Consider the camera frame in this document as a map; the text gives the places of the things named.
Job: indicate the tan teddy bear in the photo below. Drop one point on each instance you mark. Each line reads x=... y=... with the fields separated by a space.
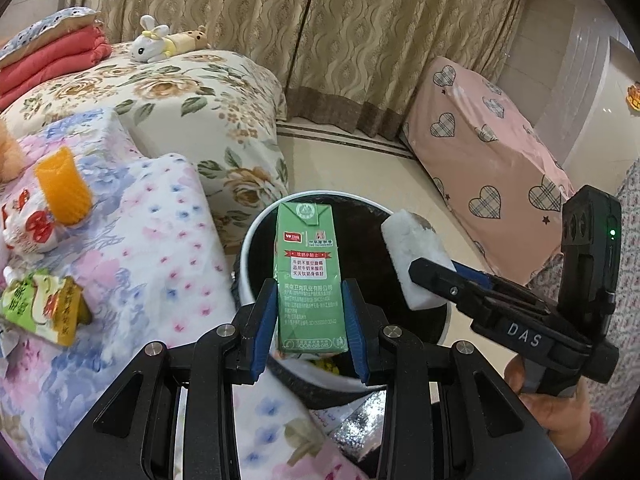
x=7 y=155

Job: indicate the yellow orange decoration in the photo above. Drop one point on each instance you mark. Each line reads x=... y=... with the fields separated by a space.
x=635 y=97

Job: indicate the white foam block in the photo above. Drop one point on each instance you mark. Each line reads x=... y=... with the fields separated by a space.
x=410 y=245

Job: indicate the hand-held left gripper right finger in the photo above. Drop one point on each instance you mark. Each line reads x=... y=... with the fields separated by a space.
x=357 y=340

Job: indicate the person's right forearm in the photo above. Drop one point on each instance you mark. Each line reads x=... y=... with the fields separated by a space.
x=592 y=447

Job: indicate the beige floral bed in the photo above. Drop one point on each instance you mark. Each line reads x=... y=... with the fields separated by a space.
x=200 y=105

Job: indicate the black bin with white rim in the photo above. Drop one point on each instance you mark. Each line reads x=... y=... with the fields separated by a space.
x=360 y=230

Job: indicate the green yellow drink pouch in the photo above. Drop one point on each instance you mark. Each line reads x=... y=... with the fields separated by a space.
x=35 y=300

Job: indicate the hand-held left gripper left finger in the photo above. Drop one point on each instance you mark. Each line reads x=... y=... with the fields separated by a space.
x=260 y=340

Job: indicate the white rabbit plush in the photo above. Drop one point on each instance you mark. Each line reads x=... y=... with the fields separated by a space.
x=150 y=45

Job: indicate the pink heart print cover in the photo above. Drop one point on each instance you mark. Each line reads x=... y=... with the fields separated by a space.
x=480 y=160

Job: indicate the beige patterned curtain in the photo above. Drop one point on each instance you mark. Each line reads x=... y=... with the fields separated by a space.
x=210 y=5
x=400 y=35

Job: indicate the person's right hand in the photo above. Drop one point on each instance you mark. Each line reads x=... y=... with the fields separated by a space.
x=555 y=415

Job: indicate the orange foam fruit net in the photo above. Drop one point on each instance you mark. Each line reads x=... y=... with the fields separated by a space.
x=62 y=185

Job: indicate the green milk carton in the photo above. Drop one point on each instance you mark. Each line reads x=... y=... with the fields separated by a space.
x=310 y=280

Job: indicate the red folded blanket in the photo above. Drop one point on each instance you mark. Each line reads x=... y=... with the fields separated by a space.
x=55 y=55

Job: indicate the pink blue floral quilt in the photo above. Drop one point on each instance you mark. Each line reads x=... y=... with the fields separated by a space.
x=150 y=240

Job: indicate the blue white patterned pillow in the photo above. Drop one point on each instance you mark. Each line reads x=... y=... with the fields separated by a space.
x=45 y=25

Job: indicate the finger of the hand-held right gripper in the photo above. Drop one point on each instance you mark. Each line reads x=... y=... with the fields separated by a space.
x=500 y=290
x=440 y=282

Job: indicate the white red snack packet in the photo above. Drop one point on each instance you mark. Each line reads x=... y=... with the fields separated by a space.
x=30 y=225

